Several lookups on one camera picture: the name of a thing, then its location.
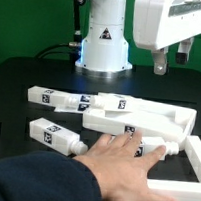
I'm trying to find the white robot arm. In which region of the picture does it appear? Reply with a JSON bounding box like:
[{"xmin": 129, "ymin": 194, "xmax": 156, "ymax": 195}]
[{"xmin": 75, "ymin": 0, "xmax": 201, "ymax": 79}]

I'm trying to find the white front fence bar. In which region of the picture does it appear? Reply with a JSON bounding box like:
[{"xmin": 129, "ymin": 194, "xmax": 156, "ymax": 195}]
[{"xmin": 147, "ymin": 179, "xmax": 201, "ymax": 201}]

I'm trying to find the white desk top tray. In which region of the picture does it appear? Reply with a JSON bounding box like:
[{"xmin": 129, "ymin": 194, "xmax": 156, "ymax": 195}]
[{"xmin": 82, "ymin": 95, "xmax": 197, "ymax": 150}]

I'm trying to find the black cable at base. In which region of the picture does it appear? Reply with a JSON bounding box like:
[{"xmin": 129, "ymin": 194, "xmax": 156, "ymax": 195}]
[{"xmin": 35, "ymin": 39, "xmax": 82, "ymax": 64}]

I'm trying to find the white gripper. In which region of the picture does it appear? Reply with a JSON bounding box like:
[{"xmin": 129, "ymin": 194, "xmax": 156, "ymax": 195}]
[{"xmin": 133, "ymin": 0, "xmax": 201, "ymax": 76}]

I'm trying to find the white right fence bar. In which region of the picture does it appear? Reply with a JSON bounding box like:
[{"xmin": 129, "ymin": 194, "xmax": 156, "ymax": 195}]
[{"xmin": 185, "ymin": 135, "xmax": 201, "ymax": 182}]

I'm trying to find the person's bare hand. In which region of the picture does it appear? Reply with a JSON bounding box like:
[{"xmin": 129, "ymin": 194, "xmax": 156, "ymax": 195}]
[{"xmin": 74, "ymin": 131, "xmax": 176, "ymax": 201}]

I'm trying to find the white fence bar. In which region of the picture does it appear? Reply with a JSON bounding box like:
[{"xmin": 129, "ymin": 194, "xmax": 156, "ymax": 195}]
[
  {"xmin": 185, "ymin": 135, "xmax": 201, "ymax": 182},
  {"xmin": 147, "ymin": 179, "xmax": 201, "ymax": 201}
]

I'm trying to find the paper sheet with markers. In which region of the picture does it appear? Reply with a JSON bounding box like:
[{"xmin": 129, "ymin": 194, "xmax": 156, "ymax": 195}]
[{"xmin": 55, "ymin": 93, "xmax": 91, "ymax": 113}]

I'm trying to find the dark blue sleeved forearm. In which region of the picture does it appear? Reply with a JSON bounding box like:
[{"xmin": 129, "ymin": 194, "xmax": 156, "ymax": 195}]
[{"xmin": 0, "ymin": 151, "xmax": 102, "ymax": 201}]

